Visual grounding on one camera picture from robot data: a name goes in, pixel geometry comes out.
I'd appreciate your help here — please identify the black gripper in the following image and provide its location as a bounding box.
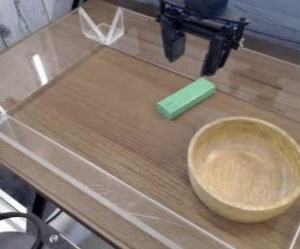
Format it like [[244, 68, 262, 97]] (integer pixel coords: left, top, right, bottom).
[[157, 0, 249, 76]]

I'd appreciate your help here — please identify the green rectangular block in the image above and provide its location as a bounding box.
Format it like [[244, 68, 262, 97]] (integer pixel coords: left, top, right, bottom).
[[157, 78, 217, 120]]

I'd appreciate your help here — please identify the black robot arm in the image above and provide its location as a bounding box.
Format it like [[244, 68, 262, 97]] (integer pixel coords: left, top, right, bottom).
[[156, 0, 249, 77]]

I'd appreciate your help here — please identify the brown wooden bowl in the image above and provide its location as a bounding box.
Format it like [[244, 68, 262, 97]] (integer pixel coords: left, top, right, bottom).
[[188, 117, 300, 223]]

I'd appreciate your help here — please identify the black table leg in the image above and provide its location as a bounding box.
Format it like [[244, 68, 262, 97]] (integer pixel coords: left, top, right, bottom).
[[31, 194, 47, 218]]

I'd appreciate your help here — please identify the clear acrylic tray enclosure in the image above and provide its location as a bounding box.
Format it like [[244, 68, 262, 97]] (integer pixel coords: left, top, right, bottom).
[[0, 1, 300, 249]]

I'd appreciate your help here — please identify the black cable loop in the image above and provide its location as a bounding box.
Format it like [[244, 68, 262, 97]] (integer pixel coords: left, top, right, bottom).
[[0, 211, 45, 249]]

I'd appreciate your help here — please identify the black metal bracket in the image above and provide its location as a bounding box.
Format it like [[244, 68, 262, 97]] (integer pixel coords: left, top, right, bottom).
[[26, 213, 79, 249]]

